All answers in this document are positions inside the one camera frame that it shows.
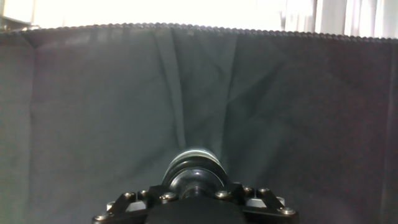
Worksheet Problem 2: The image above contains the black cloth with blue print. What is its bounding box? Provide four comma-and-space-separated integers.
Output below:
0, 22, 398, 224

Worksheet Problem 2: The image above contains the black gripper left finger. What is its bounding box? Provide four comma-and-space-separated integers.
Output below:
91, 184, 180, 224

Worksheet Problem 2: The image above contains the clear glass jar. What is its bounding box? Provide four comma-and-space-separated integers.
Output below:
169, 146, 222, 166

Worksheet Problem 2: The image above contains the black jar lid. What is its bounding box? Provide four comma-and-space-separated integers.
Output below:
160, 154, 231, 199

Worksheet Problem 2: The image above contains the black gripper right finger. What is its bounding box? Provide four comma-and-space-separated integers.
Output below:
213, 182, 300, 224

